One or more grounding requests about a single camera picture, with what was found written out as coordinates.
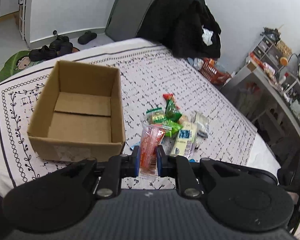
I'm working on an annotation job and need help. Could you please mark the red candy bar wrapper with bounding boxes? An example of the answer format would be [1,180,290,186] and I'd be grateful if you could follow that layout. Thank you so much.
[162,93,175,102]

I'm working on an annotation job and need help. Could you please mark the green white peanut packet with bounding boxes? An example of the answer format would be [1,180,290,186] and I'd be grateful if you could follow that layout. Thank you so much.
[146,107,166,124]

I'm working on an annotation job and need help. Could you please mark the black clothes on chair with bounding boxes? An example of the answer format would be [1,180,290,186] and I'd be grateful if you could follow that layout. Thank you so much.
[136,0,222,59]

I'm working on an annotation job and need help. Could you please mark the dark green candy packet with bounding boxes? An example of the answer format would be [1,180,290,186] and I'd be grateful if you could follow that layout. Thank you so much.
[165,99,182,122]

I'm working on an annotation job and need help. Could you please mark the orange cracker pack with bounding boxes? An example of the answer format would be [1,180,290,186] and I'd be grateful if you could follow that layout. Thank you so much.
[178,115,189,125]

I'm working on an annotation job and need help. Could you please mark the white desk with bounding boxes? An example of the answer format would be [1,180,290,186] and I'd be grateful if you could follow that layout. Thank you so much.
[221,60,300,138]

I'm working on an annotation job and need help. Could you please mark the green leaf cartoon rug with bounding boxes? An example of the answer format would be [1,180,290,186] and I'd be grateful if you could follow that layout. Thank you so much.
[0,47,81,84]

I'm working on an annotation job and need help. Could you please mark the grey drawer organizer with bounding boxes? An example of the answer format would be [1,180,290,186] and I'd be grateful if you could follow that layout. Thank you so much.
[253,36,283,69]

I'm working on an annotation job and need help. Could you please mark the light green snack packet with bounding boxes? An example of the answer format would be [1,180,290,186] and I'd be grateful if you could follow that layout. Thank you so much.
[155,119,183,138]

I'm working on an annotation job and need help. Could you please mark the grey door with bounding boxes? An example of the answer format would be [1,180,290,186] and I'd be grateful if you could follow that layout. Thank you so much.
[105,0,154,41]

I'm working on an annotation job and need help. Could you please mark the black slipper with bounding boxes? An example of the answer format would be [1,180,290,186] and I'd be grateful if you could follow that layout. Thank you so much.
[77,31,97,45]

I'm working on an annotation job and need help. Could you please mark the brown cardboard box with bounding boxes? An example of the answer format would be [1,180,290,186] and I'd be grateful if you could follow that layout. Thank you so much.
[27,61,126,162]

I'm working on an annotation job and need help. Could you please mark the pile of black shoes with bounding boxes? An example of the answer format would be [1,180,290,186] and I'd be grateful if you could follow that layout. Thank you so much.
[29,36,74,62]

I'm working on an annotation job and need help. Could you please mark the orange red snack pack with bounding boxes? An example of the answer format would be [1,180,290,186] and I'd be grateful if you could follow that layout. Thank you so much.
[139,124,172,180]

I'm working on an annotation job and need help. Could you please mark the clear white snack pack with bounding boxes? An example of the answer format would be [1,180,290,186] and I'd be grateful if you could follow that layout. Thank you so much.
[192,111,210,139]

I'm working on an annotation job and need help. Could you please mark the woven basket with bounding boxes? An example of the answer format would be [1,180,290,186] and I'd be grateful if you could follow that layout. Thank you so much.
[276,40,292,58]

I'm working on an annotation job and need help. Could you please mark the yellow blueberry cake pack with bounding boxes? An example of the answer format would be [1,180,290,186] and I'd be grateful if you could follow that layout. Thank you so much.
[170,122,198,159]

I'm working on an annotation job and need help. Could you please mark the red plastic basket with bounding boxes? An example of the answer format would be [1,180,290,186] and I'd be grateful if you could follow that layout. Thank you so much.
[199,58,231,85]

